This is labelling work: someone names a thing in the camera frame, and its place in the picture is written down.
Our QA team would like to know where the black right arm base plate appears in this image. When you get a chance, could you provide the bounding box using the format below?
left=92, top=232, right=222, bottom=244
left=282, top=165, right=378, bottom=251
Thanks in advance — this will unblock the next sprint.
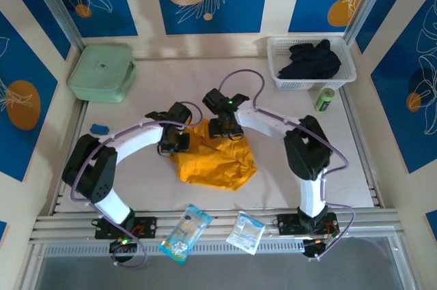
left=277, top=213, right=339, bottom=236

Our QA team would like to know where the yellow t-shirt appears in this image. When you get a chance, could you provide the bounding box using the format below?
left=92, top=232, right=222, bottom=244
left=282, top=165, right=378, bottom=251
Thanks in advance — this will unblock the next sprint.
left=169, top=117, right=257, bottom=192

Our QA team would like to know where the blue and yellow snack packet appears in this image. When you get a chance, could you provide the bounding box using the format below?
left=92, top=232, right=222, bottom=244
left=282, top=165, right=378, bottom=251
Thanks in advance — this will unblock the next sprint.
left=159, top=203, right=214, bottom=265

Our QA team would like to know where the aluminium front rail frame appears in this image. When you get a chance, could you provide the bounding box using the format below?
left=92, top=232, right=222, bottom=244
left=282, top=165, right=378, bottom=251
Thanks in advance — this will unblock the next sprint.
left=29, top=207, right=400, bottom=245

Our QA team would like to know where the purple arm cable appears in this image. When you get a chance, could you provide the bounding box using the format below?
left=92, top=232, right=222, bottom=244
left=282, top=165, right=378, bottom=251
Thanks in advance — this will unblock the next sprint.
left=70, top=100, right=205, bottom=270
left=218, top=69, right=358, bottom=263

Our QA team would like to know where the aluminium side rail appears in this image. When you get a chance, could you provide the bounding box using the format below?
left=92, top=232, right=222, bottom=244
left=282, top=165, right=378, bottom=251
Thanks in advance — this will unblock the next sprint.
left=50, top=100, right=90, bottom=216
left=341, top=85, right=385, bottom=209

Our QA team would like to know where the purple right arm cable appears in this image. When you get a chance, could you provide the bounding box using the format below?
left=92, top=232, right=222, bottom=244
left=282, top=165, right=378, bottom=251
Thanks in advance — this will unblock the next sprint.
left=218, top=69, right=358, bottom=263

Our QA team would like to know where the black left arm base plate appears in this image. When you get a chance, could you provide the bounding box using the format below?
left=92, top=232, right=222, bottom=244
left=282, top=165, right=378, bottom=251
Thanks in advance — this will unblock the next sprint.
left=94, top=216, right=158, bottom=240

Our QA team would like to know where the green can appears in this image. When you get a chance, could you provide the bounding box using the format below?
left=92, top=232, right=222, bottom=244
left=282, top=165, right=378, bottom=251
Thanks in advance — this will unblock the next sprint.
left=313, top=87, right=336, bottom=113

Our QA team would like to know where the grey slotted cable duct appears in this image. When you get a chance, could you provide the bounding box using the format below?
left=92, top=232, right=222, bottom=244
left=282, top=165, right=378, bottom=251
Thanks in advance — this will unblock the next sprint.
left=42, top=242, right=307, bottom=257

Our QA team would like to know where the aluminium corner post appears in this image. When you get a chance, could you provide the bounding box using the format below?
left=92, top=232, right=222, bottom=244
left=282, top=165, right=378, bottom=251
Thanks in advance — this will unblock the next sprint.
left=25, top=0, right=86, bottom=51
left=343, top=0, right=393, bottom=45

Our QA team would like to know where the white plastic mesh basket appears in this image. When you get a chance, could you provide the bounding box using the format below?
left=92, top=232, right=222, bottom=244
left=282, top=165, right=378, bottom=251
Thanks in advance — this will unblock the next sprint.
left=266, top=35, right=357, bottom=92

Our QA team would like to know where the mint green zip case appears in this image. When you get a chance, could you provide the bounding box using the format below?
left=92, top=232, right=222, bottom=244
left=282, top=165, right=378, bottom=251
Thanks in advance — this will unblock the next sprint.
left=67, top=44, right=138, bottom=104

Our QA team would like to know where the white and blue packet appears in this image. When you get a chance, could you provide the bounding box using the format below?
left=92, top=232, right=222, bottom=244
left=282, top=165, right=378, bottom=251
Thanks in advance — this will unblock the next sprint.
left=225, top=210, right=266, bottom=256

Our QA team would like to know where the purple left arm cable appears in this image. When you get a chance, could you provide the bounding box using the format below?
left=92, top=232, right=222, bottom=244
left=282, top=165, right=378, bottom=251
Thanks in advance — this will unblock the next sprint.
left=70, top=100, right=205, bottom=270

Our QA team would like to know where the dark navy t-shirt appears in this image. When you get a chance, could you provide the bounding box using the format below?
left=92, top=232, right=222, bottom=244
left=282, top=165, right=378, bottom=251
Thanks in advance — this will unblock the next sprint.
left=277, top=39, right=343, bottom=81

